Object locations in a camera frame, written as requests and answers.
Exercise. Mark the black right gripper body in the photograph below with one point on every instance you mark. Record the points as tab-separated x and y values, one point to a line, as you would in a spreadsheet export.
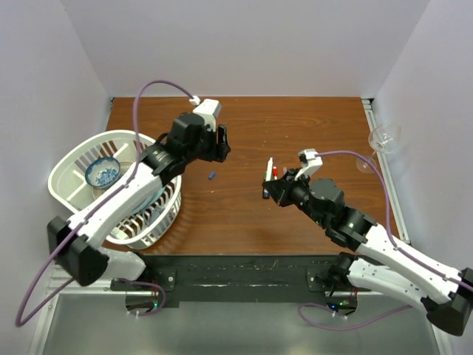
295	191

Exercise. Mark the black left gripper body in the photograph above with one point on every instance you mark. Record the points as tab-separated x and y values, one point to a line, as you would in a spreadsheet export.
206	149

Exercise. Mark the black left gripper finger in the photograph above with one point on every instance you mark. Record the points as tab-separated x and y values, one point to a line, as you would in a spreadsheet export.
223	149
222	133

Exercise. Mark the white red-tipped marker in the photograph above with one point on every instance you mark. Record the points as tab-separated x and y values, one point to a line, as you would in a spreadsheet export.
275	172

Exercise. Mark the white blue-tipped marker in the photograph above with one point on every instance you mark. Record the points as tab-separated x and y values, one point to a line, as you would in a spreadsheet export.
269	170

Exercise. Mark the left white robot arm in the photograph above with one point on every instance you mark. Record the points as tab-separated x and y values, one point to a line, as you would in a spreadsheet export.
76	244

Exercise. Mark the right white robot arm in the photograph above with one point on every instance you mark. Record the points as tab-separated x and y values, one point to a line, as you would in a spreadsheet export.
378	261

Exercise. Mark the blue white ceramic bowl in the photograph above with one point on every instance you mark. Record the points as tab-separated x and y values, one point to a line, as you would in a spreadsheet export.
103	172

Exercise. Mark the white plastic basket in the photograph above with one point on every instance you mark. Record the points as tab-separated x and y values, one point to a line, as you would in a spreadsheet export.
148	222

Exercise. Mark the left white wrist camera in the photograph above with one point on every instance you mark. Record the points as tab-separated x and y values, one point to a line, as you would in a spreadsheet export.
208	109

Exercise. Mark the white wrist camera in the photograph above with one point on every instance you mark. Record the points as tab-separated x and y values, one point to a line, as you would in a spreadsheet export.
208	109
310	163

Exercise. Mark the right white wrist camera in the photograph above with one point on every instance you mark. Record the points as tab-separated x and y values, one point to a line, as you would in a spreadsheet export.
310	163

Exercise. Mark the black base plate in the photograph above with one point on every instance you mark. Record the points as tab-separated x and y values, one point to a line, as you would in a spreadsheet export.
244	278

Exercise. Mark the aluminium frame rail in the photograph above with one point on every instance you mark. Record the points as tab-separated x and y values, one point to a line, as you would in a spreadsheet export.
59	277

